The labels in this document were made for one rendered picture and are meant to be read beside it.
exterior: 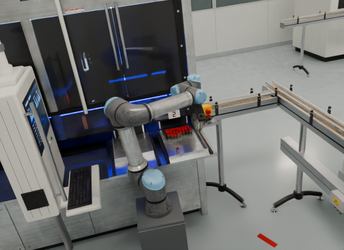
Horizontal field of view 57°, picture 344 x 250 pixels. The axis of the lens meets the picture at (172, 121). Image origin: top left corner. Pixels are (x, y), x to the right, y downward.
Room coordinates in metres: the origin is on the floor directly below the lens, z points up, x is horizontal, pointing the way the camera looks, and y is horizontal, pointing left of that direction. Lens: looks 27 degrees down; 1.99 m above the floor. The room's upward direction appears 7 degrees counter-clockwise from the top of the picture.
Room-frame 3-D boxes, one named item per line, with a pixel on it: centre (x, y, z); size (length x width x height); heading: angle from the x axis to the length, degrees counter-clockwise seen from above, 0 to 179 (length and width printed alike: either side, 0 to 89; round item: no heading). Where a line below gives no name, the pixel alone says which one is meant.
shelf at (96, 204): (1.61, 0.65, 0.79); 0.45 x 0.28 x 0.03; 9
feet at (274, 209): (2.06, -0.99, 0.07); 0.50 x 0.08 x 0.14; 99
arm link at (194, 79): (1.70, -0.15, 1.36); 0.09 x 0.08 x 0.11; 124
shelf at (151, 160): (1.87, 0.12, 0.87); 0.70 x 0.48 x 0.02; 99
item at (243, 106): (2.31, -0.52, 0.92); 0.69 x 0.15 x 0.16; 99
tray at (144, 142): (1.91, 0.30, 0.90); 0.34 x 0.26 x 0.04; 9
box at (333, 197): (1.53, -1.01, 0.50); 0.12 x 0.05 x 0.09; 9
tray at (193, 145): (1.85, -0.05, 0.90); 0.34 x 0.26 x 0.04; 9
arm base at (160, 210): (1.35, 0.14, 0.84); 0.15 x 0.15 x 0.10
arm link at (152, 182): (1.36, 0.14, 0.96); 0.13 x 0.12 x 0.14; 34
